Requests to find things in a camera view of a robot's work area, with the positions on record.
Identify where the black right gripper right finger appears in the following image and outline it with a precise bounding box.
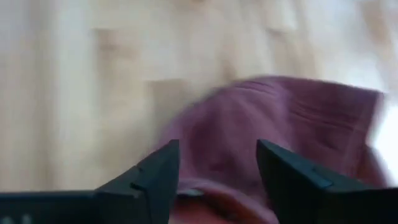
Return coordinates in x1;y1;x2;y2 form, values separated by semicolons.
256;139;398;224

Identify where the maroon cotton baseball cap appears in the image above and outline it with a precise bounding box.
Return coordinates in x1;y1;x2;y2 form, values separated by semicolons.
154;75;390;224

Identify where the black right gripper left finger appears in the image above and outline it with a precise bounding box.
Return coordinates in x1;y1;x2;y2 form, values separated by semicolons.
0;139;181;224

